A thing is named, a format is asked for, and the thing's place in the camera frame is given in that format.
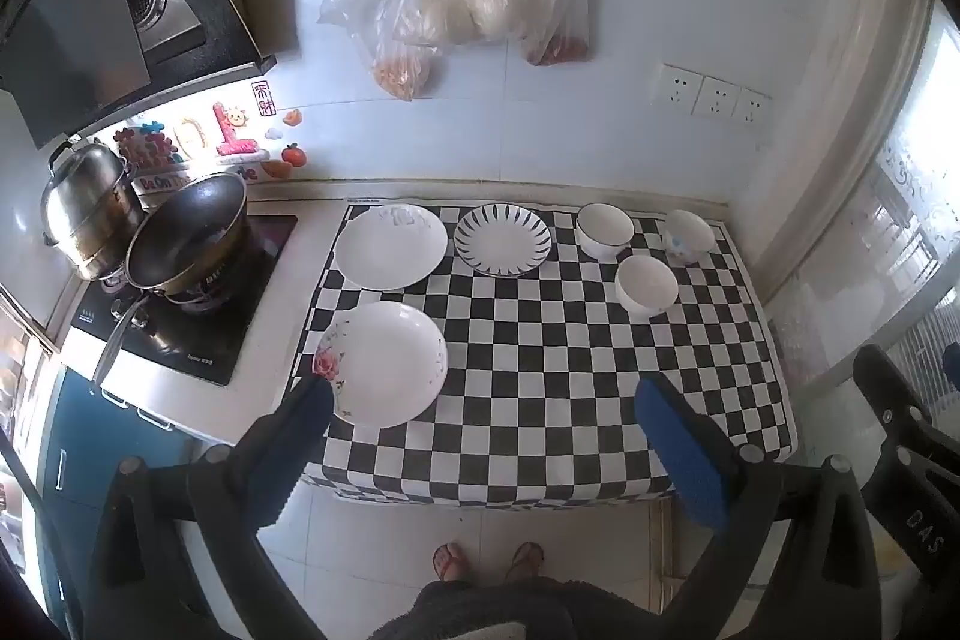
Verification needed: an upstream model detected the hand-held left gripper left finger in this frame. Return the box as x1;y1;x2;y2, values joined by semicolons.
82;374;335;640

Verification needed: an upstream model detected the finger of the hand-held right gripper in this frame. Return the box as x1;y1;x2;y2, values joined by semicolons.
853;344;960;498

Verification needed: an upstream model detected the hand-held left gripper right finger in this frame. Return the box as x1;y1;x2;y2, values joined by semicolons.
635;373;901;640

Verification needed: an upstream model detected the white plate with floral print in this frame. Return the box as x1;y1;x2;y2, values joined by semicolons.
315;300;449;429

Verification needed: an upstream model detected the plain white bowl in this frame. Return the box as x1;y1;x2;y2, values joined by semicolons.
615;253;680;317

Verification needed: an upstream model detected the plain white plate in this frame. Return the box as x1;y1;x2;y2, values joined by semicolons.
334;203;450;292

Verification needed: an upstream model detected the white bowl with blue print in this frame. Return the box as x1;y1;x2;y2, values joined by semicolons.
663;209;716;267

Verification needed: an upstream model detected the white bowl with dark rim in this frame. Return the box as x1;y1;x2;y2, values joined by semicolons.
575;202;636;261

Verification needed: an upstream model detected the white plate with black stripes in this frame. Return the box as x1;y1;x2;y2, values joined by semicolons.
454;203;554;279

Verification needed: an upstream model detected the black cooktop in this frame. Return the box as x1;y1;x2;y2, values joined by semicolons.
70;212;299;387

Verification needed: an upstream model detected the black and white checkered mat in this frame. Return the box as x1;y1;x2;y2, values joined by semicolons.
291;198;800;510

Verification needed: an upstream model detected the window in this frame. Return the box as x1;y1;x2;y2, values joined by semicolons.
765;29;960;435

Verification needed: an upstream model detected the person's right foot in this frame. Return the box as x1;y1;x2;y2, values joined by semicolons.
505;540;547;583

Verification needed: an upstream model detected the blue kitchen cabinet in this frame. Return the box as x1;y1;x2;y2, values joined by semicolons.
30;366;197;540

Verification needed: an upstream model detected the person's dark clothing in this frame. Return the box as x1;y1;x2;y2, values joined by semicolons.
373;575;680;640

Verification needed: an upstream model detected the dark frying pan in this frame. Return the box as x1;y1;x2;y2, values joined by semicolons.
90;173;251;387

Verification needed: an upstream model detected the stainless steel steamer pot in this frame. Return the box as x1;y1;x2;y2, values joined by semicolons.
39;138;145;282

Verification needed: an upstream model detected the plastic bag with orange contents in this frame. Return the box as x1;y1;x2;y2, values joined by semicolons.
319;0;452;103

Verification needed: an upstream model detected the black range hood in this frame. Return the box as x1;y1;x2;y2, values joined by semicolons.
0;0;278;151

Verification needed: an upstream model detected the pink figure wall sticker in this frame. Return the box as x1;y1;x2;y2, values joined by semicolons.
211;101;260;158

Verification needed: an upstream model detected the white wall socket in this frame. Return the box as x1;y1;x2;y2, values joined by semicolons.
658;62;707;109
731;88;773;126
694;75;740;118

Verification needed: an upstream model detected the colourful letter wall sticker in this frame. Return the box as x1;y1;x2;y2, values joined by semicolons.
112;119;185;170

